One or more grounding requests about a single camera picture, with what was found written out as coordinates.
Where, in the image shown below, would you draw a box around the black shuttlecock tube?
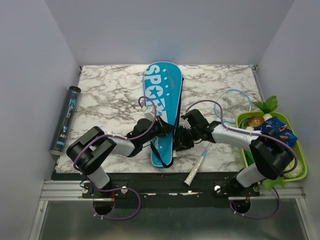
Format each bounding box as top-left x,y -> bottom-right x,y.
49,86 -> 81,156

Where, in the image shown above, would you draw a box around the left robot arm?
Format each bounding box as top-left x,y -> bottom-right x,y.
66,116 -> 177,198

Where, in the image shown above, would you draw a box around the brown toy mushroom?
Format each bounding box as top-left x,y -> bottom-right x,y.
248,116 -> 265,128

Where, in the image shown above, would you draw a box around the green toy cabbage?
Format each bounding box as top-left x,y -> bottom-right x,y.
283,159 -> 303,179

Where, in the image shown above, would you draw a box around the blue snack bag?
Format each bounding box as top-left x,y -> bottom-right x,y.
254,117 -> 298,147

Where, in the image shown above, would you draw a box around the green plastic tray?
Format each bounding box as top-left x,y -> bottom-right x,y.
235,111 -> 308,183

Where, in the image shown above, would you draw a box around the badminton racket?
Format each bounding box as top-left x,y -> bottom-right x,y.
172,150 -> 178,160
183,88 -> 253,187

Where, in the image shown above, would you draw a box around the blue racket bag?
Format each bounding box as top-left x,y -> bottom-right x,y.
143,61 -> 184,168

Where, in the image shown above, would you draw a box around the aluminium frame rail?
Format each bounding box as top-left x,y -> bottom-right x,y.
40,180 -> 83,201

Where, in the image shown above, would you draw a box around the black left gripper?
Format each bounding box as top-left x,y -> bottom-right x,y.
141,116 -> 176,145

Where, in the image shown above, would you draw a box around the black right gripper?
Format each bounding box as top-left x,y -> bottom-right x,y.
171,124 -> 200,151

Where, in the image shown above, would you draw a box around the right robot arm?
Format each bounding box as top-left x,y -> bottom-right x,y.
176,109 -> 298,196

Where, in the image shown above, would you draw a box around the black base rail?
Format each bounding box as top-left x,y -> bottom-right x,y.
82,172 -> 260,209

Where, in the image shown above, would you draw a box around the green toy leaf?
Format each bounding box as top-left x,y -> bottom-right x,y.
253,95 -> 278,114

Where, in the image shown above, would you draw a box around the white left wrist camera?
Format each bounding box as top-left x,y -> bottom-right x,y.
144,105 -> 157,122

